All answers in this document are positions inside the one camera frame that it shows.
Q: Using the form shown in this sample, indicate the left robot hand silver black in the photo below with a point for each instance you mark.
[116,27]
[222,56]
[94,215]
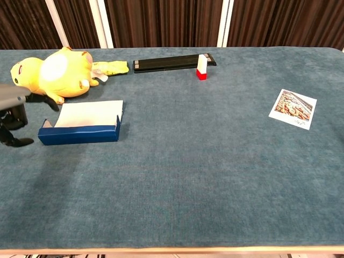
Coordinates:
[13,118]

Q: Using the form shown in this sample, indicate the blue rectangular box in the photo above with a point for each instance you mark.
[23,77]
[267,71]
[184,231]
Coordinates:
[80,134]

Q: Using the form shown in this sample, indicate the yellow plush toy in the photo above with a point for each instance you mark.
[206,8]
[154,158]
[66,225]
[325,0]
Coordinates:
[64,78]

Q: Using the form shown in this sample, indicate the yellow green snack packet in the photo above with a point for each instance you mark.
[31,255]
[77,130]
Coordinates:
[115,67]

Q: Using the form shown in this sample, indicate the black flat bar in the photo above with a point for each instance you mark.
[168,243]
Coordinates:
[164,64]

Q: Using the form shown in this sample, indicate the dark brown curtain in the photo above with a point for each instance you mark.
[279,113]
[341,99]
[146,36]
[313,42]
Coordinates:
[166,21]

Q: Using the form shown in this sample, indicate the teal table cloth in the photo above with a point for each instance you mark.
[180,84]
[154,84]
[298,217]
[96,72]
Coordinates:
[188,174]

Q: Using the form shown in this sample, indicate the red white stamp block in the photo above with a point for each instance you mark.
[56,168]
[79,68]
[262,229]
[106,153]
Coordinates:
[201,71]

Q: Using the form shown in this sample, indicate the white bordered photo card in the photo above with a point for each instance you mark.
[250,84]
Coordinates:
[294,108]

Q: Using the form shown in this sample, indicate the white metal post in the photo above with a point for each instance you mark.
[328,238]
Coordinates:
[225,24]
[57,24]
[102,24]

